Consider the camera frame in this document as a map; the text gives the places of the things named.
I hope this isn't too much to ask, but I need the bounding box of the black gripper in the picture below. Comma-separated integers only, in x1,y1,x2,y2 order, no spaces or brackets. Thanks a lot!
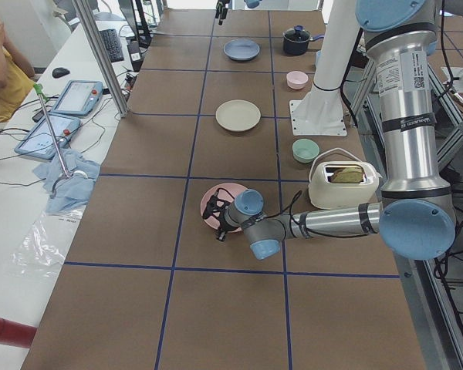
201,187,234,242

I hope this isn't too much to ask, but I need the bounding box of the pink plate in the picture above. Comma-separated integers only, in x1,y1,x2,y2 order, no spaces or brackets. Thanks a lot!
200,183,247,230

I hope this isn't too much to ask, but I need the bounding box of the blue plate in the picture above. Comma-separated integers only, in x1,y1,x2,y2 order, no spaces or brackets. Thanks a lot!
223,39,260,62

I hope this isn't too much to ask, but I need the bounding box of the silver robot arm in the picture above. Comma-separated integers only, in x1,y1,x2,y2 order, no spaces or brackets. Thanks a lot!
201,1,455,261

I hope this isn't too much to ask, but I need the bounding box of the cream toaster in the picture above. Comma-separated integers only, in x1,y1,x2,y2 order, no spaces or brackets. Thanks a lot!
308,147,382,209

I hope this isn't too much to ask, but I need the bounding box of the green bowl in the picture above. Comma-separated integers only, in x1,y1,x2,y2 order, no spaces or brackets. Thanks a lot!
292,138,320,163

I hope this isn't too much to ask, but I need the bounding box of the cream plate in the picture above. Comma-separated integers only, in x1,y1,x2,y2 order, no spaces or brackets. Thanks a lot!
215,99,261,133

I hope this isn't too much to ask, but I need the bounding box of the toast slice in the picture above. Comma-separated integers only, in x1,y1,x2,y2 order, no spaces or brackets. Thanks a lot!
330,166,364,183

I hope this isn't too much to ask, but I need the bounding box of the blue cloth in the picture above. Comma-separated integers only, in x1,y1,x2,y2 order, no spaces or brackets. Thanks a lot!
33,149,100,214

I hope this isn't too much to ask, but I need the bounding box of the pink bowl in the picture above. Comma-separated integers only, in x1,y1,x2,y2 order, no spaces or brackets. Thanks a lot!
286,71,309,90

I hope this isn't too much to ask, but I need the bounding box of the clear plastic bag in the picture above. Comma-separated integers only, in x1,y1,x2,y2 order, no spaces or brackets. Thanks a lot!
7,206,85,281

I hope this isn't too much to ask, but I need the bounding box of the teach pendant tablet far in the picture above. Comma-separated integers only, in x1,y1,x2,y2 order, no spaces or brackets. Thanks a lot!
51,80,103,117

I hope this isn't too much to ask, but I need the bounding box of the teach pendant tablet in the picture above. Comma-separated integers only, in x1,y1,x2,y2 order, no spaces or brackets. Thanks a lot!
51,80,103,117
14,113,81,160

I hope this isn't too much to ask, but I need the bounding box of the teach pendant tablet near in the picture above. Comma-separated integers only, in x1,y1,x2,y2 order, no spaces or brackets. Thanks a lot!
14,113,81,160

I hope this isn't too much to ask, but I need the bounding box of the blue cup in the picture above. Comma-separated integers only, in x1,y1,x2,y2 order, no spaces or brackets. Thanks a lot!
315,50,321,69

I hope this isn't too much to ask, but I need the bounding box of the dark blue pot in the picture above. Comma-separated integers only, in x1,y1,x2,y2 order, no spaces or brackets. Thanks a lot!
282,25,324,56

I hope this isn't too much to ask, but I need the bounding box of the black keyboard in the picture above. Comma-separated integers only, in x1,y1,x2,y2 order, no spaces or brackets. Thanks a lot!
100,29,124,62

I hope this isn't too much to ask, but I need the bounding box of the black computer mouse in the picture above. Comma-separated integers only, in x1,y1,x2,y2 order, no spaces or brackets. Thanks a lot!
52,67,70,79

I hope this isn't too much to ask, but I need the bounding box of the metal reacher tool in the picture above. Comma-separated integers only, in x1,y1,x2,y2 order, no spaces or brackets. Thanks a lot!
33,83,88,199

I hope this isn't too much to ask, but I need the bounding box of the red cylinder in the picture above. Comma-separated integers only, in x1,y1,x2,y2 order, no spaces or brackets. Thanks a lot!
0,318,37,348

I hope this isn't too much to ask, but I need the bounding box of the person in yellow shirt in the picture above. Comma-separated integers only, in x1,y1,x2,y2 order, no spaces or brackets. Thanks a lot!
0,12,37,123

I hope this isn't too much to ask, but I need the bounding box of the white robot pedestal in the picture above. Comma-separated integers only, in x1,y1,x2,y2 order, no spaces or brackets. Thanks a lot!
289,0,360,136

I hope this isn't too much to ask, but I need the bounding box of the black overhead camera gripper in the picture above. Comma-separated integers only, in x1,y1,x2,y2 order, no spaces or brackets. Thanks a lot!
215,0,231,25

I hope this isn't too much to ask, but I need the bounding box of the aluminium frame post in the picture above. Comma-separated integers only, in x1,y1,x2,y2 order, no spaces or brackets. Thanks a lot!
73,0,128,118

